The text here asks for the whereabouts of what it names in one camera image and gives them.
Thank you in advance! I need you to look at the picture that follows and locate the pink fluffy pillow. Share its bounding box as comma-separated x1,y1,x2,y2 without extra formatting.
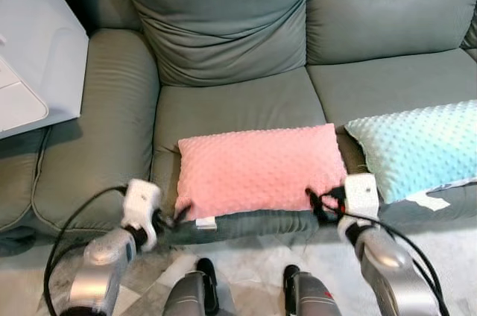
175,122,349,222

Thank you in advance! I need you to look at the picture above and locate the mint dotted pillow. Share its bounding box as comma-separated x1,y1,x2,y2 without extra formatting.
344,100,477,212

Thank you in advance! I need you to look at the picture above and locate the green leather sofa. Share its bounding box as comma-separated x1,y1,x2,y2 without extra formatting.
0,0,477,257

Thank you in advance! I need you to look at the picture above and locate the silver left robot leg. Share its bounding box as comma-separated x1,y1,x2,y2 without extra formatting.
162,258,221,316

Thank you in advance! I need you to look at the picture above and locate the silver robot leg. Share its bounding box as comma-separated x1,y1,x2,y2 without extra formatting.
162,258,221,316
282,265,344,316

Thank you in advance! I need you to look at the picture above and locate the silver right robot leg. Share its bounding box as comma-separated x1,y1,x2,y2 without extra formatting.
282,265,344,316

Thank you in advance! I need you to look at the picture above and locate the white side table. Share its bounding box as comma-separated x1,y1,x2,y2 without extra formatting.
0,0,89,140

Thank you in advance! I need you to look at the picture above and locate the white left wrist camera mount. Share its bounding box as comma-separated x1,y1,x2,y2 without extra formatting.
121,179,162,251

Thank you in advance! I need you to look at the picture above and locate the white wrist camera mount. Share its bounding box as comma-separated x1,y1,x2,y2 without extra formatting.
121,179,162,251
343,173,381,221

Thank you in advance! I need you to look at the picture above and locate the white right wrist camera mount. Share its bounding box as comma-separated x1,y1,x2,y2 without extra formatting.
343,173,381,221

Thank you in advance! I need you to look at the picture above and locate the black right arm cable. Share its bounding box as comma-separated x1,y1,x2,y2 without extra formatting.
335,212,452,316

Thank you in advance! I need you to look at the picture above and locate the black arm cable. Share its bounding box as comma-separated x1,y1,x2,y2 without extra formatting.
43,186,129,316
335,212,452,316

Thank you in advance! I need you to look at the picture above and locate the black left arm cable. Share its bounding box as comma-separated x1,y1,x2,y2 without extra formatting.
43,186,129,316

